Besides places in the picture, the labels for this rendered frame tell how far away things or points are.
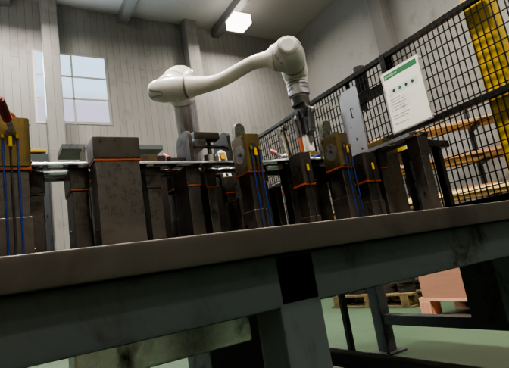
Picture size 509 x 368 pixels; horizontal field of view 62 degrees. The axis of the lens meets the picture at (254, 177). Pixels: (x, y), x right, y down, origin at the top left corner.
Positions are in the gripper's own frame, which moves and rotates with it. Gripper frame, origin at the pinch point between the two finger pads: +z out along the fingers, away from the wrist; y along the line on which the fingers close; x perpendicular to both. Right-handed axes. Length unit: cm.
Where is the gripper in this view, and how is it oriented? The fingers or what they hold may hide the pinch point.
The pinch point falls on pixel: (308, 144)
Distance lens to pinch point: 174.2
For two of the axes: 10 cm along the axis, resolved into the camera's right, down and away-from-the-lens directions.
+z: 1.6, 9.7, -2.0
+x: 8.5, -0.3, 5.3
